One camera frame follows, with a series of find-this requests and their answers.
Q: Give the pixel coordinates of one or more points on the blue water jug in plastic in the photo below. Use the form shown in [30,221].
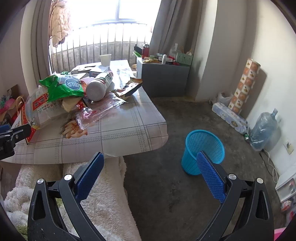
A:
[262,129]

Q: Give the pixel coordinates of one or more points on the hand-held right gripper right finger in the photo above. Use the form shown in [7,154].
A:
[210,178]

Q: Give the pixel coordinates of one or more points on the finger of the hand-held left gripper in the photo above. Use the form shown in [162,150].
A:
[19,133]

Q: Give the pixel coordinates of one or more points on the white paper cup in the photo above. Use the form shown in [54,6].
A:
[105,59]

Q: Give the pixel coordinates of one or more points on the pink gift bag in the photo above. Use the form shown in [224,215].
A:
[8,106]

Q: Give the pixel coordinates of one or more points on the orange patterned roll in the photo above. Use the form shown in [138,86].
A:
[245,85]

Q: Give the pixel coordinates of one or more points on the blue mesh wastebasket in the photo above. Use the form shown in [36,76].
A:
[196,143]

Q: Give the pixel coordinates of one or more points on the beige wrapper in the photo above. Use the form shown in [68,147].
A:
[70,104]

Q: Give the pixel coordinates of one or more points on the white water dispenser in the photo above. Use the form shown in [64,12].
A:
[286,180]

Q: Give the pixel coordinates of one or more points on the white bag with red print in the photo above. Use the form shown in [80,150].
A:
[286,205]

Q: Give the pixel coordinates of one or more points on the large clear bag red label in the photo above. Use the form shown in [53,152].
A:
[39,111]

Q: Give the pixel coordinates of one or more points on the wall socket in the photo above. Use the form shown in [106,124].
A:
[288,147]

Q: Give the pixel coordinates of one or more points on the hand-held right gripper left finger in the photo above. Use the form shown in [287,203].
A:
[92,177]

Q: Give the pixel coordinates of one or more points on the flat cardboard pieces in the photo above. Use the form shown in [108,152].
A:
[81,69]

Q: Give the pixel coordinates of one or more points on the red thermos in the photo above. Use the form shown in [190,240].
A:
[145,51]

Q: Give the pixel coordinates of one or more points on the toilet paper pack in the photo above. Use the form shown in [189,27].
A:
[229,115]

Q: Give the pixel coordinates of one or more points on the grey cabinet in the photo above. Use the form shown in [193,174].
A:
[164,78]

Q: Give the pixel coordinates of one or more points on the red white paper bag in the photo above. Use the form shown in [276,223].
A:
[20,124]

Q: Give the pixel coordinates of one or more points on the pink plastic item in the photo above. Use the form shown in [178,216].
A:
[283,234]

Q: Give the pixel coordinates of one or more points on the window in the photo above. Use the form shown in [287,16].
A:
[104,11]

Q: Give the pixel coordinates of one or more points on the white window railing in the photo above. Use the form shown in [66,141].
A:
[92,44]

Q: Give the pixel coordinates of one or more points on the green can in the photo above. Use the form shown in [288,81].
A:
[247,137]

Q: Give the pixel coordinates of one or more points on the green snack packet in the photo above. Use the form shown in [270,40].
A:
[67,87]

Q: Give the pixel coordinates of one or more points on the black box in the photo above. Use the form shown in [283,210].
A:
[137,49]

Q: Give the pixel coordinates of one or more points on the clear plastic sheet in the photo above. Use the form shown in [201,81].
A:
[122,77]

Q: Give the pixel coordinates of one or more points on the pink quilted jacket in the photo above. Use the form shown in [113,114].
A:
[59,20]

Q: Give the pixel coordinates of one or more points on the clear wrapper with red print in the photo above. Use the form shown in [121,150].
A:
[99,110]

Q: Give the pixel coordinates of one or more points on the green plastic basket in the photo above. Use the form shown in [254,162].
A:
[184,59]

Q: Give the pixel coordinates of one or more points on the clear bottle with grey cap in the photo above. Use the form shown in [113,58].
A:
[96,90]

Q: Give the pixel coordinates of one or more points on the white plastic bag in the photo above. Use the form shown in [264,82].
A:
[223,98]

